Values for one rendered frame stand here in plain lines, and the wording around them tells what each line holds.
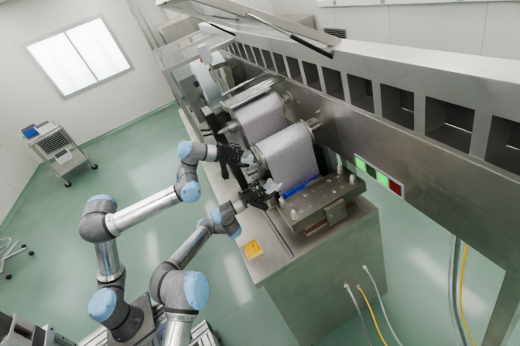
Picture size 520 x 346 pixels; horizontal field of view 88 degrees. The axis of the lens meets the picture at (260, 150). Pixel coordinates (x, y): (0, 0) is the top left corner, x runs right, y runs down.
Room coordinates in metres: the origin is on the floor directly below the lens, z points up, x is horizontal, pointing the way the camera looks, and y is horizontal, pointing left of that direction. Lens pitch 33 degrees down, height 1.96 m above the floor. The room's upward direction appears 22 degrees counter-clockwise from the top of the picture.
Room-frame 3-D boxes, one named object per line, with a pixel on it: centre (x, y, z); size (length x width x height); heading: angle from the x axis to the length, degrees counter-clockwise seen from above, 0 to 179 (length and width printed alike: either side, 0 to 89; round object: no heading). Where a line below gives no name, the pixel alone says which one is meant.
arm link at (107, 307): (0.80, 0.89, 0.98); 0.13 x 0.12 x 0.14; 8
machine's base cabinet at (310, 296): (1.99, 0.14, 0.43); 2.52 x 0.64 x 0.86; 11
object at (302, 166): (1.02, -0.12, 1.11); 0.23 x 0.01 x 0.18; 101
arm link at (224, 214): (0.94, 0.26, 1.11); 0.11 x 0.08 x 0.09; 101
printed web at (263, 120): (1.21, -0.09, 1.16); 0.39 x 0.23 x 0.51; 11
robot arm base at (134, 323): (0.79, 0.88, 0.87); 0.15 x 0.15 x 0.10
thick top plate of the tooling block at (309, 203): (0.91, -0.18, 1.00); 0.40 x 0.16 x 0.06; 101
